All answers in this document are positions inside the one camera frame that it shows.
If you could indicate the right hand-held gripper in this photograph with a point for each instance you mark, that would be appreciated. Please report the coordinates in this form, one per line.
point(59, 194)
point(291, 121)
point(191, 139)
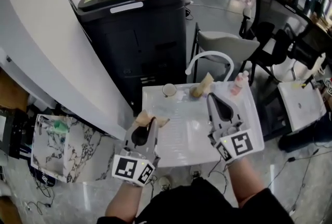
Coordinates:
point(237, 145)

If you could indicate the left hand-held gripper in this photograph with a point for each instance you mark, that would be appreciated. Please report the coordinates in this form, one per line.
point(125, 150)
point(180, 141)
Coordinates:
point(131, 168)

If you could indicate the wooden brush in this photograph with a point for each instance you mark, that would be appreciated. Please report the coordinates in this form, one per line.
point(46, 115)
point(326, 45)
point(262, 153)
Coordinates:
point(142, 117)
point(205, 83)

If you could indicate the blue cup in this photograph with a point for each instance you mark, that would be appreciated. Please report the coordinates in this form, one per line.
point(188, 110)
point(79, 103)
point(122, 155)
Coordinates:
point(192, 91)

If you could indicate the person's right forearm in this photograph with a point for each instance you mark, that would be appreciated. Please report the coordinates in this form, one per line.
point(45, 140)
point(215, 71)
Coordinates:
point(246, 181)

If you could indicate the person's left forearm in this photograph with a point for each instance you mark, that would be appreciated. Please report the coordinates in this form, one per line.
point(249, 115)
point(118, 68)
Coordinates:
point(124, 201)

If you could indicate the pink soap bottle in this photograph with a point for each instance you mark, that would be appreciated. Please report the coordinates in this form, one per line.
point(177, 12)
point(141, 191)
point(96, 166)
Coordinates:
point(237, 85)

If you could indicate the large white sink basin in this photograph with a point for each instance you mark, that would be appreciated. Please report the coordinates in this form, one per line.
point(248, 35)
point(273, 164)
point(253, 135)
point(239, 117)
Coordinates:
point(186, 145)

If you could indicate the black sink stand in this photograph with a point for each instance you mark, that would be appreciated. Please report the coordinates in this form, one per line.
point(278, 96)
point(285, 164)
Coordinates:
point(275, 119)

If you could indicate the person's left shoe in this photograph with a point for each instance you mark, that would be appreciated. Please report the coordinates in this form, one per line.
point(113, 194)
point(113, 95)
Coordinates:
point(164, 183)

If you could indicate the person's shoe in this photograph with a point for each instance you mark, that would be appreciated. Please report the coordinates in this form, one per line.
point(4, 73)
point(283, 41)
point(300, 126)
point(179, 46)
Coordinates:
point(196, 174)
point(164, 183)

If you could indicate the person's right shoe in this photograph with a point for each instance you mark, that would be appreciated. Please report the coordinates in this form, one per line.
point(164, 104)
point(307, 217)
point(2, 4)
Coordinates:
point(196, 174)

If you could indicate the white curved faucet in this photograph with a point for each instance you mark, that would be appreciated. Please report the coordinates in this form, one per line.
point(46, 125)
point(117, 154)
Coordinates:
point(210, 53)

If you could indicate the grey chair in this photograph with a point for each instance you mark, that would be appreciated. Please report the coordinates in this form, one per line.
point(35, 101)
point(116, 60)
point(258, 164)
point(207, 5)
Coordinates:
point(225, 46)

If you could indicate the small white sink basin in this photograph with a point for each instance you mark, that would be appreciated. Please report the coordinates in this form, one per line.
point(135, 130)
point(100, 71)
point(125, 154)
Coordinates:
point(301, 106)

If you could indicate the small green container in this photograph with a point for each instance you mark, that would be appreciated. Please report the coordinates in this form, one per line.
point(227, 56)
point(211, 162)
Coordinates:
point(59, 127)

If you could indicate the person's black shirt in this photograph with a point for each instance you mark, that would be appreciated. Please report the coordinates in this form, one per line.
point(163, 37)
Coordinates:
point(194, 207)

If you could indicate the marble pattern sink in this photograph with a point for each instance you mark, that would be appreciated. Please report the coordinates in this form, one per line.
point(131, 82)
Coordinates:
point(52, 150)

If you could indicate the tall black copier machine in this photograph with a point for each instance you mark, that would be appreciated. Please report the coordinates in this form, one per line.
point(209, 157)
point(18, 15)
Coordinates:
point(135, 41)

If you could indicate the chrome faucet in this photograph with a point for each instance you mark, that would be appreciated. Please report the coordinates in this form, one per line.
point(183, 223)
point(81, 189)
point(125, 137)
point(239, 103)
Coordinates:
point(40, 124)

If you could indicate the black round floor device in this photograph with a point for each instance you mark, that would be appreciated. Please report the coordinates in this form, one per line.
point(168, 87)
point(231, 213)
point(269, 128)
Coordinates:
point(45, 179)

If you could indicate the black mesh chair with headrest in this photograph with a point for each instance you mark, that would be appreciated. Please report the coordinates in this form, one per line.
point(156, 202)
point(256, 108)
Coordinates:
point(275, 18)

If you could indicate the black mesh office chair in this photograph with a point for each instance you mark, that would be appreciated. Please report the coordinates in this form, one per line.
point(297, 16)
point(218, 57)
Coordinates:
point(311, 44)

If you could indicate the brown cardboard box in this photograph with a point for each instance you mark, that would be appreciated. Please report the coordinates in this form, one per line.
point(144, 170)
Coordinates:
point(13, 93)

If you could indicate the black framed white panel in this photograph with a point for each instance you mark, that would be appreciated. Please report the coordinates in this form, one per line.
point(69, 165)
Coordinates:
point(5, 127)

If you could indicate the white arch column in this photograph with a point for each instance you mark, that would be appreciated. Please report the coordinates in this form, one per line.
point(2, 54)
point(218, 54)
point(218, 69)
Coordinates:
point(46, 31)

